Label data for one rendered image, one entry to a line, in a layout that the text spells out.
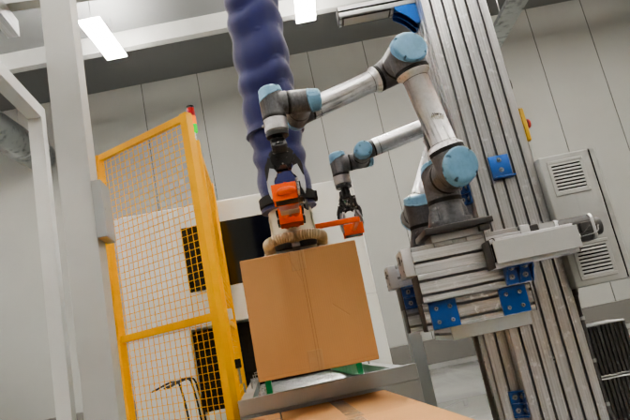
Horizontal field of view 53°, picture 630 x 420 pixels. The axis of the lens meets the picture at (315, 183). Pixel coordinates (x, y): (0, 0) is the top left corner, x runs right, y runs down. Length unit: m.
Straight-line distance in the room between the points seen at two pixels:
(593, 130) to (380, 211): 4.32
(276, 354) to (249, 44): 1.23
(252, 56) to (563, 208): 1.31
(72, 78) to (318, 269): 1.99
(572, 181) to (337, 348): 1.01
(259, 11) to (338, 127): 9.45
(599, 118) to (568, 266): 10.85
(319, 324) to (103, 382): 1.44
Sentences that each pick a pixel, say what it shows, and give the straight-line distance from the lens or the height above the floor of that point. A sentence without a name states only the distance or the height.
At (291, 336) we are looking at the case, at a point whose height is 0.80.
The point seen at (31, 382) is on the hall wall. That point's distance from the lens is 12.56.
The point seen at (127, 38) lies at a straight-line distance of 10.95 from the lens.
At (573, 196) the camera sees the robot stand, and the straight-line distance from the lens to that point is 2.39.
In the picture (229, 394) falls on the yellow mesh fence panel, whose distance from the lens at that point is 3.29.
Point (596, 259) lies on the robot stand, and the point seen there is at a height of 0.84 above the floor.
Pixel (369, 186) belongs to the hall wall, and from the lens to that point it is 11.75.
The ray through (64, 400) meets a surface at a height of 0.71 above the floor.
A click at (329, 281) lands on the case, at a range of 2.15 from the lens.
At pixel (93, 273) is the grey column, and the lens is 3.33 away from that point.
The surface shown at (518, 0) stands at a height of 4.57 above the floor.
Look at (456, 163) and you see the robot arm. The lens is 2.00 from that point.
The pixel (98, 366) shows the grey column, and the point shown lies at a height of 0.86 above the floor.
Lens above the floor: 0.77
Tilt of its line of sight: 14 degrees up
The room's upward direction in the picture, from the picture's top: 12 degrees counter-clockwise
